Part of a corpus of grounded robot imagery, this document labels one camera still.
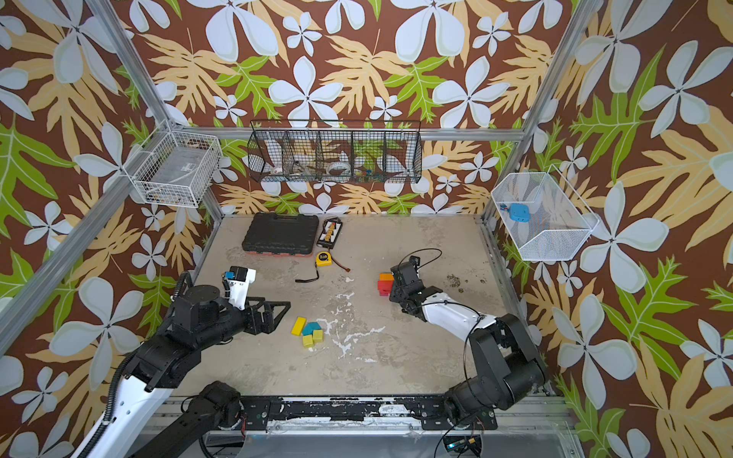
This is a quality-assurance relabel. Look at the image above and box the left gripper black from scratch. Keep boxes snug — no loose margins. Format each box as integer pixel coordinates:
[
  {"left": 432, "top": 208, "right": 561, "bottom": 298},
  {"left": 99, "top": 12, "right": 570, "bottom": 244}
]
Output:
[{"left": 197, "top": 293, "right": 292, "bottom": 352}]

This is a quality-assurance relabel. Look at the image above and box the red block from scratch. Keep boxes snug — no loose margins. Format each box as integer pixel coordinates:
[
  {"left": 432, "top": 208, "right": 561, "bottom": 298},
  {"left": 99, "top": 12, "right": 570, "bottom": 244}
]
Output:
[{"left": 377, "top": 280, "right": 393, "bottom": 297}]

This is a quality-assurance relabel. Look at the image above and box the yellow rectangular block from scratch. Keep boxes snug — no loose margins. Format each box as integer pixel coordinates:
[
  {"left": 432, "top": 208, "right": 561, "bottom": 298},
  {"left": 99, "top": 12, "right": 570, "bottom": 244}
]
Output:
[{"left": 291, "top": 317, "right": 307, "bottom": 336}]

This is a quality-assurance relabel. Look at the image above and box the teal block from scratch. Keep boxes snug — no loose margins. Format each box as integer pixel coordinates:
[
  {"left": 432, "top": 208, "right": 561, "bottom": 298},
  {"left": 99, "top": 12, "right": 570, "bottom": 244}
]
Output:
[{"left": 302, "top": 322, "right": 322, "bottom": 336}]

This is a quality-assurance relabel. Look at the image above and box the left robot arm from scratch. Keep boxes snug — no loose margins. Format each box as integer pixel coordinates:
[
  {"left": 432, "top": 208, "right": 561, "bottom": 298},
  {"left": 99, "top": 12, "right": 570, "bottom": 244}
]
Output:
[{"left": 74, "top": 266, "right": 291, "bottom": 457}]

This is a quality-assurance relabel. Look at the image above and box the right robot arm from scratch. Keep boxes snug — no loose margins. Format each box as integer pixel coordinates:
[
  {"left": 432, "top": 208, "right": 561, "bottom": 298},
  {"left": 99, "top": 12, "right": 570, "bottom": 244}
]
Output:
[{"left": 389, "top": 256, "right": 548, "bottom": 426}]

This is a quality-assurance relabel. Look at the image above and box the yellow tape measure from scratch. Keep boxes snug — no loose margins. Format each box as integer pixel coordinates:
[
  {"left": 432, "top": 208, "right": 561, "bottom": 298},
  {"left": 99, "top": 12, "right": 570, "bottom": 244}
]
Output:
[{"left": 295, "top": 251, "right": 350, "bottom": 284}]

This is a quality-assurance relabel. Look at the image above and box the black tool case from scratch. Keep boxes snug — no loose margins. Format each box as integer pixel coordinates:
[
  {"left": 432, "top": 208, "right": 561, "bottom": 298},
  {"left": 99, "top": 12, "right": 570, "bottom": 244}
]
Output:
[{"left": 242, "top": 213, "right": 320, "bottom": 256}]

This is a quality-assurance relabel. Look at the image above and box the blue object in basket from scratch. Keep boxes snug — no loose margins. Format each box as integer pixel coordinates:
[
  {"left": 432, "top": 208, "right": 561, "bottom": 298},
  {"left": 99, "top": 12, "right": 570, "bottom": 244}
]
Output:
[{"left": 506, "top": 203, "right": 532, "bottom": 223}]

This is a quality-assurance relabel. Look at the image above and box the white mesh basket right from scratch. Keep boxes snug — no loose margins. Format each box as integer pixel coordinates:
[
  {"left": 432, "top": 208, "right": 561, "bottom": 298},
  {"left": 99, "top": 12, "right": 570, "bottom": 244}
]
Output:
[{"left": 492, "top": 172, "right": 599, "bottom": 263}]

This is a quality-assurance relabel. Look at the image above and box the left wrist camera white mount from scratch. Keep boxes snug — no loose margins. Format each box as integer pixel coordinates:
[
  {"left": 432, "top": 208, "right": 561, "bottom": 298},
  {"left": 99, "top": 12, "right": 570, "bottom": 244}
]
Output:
[{"left": 223, "top": 266, "right": 257, "bottom": 310}]

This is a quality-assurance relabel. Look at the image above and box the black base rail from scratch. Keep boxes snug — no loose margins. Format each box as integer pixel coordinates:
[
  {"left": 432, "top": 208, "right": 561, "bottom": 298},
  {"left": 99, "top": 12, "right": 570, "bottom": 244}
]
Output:
[{"left": 240, "top": 394, "right": 497, "bottom": 432}]

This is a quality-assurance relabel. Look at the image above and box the black wire basket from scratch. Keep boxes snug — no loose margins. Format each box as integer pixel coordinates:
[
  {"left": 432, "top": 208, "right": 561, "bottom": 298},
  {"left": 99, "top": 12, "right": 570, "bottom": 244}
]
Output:
[{"left": 244, "top": 119, "right": 424, "bottom": 183}]

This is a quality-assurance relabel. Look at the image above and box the white wire basket left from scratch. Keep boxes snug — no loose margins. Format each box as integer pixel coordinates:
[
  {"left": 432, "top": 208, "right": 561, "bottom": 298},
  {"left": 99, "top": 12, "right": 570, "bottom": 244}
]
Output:
[{"left": 124, "top": 124, "right": 223, "bottom": 208}]

